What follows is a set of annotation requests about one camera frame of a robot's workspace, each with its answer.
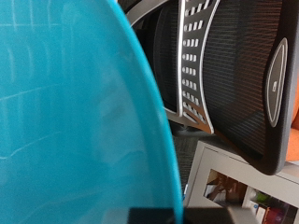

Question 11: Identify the blue plastic plate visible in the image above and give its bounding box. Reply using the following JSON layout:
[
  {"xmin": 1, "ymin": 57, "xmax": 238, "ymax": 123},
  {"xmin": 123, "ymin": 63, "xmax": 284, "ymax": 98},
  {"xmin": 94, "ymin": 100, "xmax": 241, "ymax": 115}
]
[{"xmin": 0, "ymin": 0, "xmax": 184, "ymax": 224}]

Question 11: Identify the black mesh office chair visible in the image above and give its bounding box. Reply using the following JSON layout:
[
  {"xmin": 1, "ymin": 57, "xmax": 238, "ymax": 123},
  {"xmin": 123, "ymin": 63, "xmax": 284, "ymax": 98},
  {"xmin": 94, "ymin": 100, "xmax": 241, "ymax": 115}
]
[{"xmin": 121, "ymin": 0, "xmax": 299, "ymax": 176}]

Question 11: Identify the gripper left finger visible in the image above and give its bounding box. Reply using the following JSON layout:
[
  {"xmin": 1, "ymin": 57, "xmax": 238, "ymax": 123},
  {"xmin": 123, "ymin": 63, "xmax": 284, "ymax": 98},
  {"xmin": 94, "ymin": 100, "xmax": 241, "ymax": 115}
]
[{"xmin": 128, "ymin": 206, "xmax": 178, "ymax": 224}]

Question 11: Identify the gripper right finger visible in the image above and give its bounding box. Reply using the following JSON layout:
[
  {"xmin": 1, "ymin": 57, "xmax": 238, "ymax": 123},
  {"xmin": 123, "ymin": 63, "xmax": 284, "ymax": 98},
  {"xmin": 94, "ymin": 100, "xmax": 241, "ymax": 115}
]
[{"xmin": 182, "ymin": 206, "xmax": 262, "ymax": 224}]

